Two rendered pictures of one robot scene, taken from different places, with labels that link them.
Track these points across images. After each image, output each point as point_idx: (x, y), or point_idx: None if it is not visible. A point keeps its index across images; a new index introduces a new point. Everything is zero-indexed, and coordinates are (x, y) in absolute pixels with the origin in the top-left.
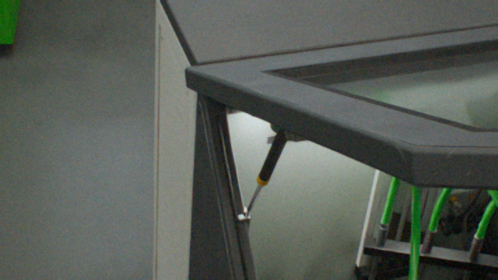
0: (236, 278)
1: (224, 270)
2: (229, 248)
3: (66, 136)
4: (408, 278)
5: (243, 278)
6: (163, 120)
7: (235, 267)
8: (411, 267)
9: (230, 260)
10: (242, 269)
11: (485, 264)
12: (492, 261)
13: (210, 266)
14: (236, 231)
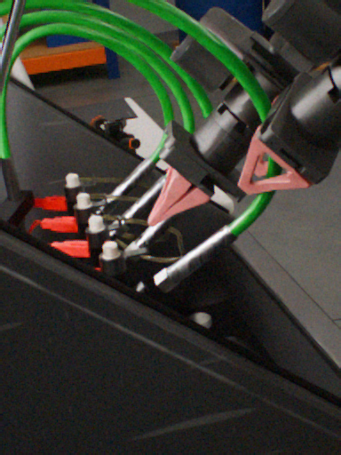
0: (96, 288)
1: (33, 350)
2: (32, 259)
3: None
4: (202, 33)
5: (97, 280)
6: None
7: (75, 275)
8: (188, 19)
9: (51, 283)
10: (80, 270)
11: (7, 219)
12: (3, 214)
13: None
14: (2, 222)
